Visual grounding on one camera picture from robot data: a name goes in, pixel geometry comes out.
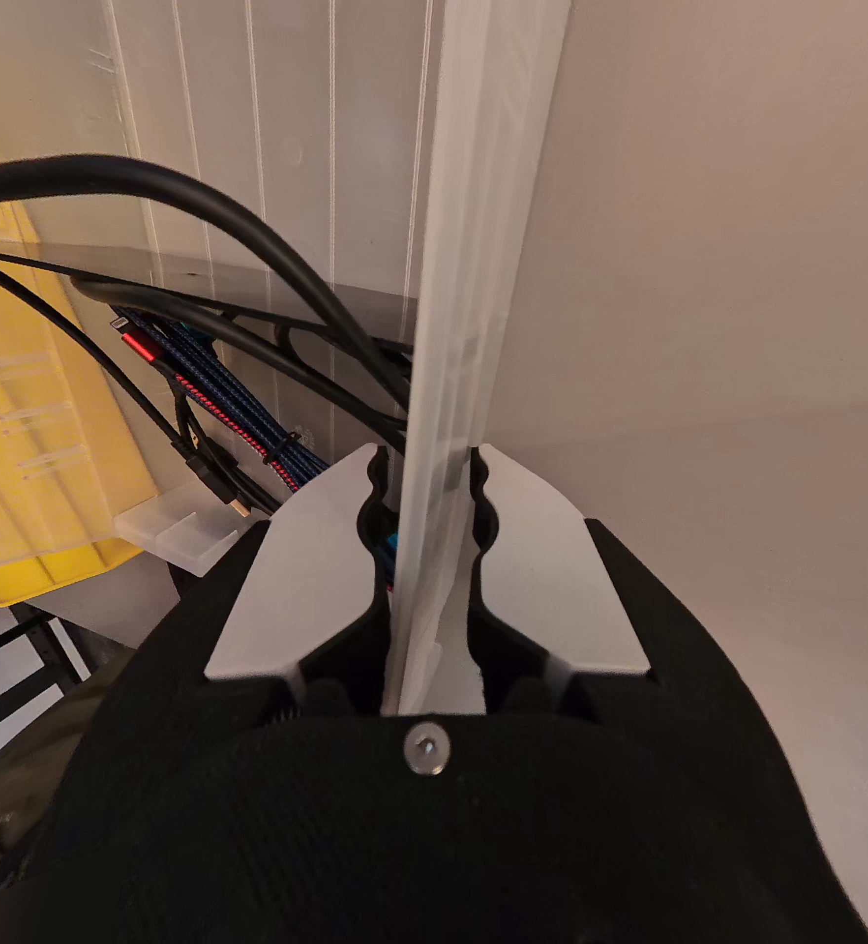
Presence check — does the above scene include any yellow plastic bin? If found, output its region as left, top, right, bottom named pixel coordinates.
left=0, top=59, right=162, bottom=609

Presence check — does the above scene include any clear plastic bin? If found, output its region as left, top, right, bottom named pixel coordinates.
left=0, top=0, right=575, bottom=719

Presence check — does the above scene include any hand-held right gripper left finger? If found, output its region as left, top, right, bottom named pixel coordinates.
left=203, top=443, right=393, bottom=682

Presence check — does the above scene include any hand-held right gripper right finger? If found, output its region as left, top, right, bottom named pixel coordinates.
left=468, top=443, right=653, bottom=679

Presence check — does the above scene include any bundle of usb cables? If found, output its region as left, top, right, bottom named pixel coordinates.
left=0, top=251, right=413, bottom=517

